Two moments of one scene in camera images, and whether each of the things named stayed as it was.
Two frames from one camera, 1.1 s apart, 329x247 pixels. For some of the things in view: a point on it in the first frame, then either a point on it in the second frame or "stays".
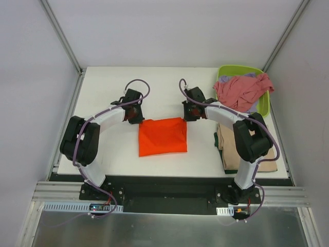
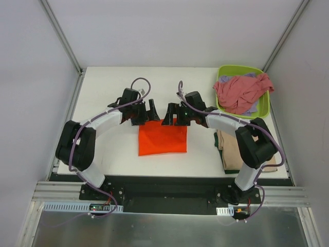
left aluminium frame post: (60, 36) stays
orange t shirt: (162, 137) stays
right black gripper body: (188, 117) -> (178, 115)
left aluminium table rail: (63, 137) stays
